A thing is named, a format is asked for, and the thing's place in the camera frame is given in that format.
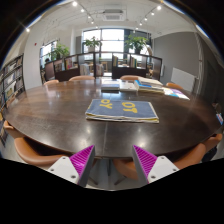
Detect tall wall bookshelf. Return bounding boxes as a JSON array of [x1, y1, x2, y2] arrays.
[[0, 53, 26, 116]]

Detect dark low shelf unit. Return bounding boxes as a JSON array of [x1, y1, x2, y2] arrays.
[[40, 51, 164, 83]]

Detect large green potted plant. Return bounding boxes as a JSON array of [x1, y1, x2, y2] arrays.
[[124, 34, 149, 55]]

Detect bushy green potted plant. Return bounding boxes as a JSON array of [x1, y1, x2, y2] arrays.
[[46, 41, 71, 62]]

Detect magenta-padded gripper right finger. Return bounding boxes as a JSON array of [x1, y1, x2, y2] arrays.
[[131, 144, 180, 185]]

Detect ceiling track lights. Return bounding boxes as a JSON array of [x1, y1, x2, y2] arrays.
[[24, 1, 163, 33]]

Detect large blue-covered book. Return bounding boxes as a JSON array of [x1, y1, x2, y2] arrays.
[[133, 79, 165, 95]]

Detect cyan and white booklet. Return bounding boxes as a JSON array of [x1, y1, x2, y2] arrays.
[[162, 87, 183, 98]]

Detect purple booklet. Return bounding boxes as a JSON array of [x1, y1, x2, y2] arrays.
[[169, 88, 191, 101]]

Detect orange-brown chair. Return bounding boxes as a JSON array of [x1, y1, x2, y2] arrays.
[[165, 82, 184, 91], [171, 143, 208, 170], [2, 119, 21, 139], [119, 74, 140, 82], [203, 133, 224, 154], [68, 75, 96, 82], [112, 158, 139, 181], [13, 136, 73, 169], [43, 79, 60, 86]]

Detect small green potted plant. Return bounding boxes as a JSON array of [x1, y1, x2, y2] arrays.
[[83, 35, 103, 54]]

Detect white ceiling air conditioner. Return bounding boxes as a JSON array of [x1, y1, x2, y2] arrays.
[[101, 8, 127, 22]]

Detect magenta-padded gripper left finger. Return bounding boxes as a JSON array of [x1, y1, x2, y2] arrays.
[[46, 144, 96, 188]]

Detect white wall radiator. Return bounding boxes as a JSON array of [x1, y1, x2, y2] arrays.
[[170, 67, 197, 93]]

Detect dark blue book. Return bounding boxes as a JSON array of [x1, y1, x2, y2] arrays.
[[100, 79, 121, 92]]

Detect thick beige book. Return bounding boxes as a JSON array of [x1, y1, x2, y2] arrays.
[[138, 77, 164, 88]]

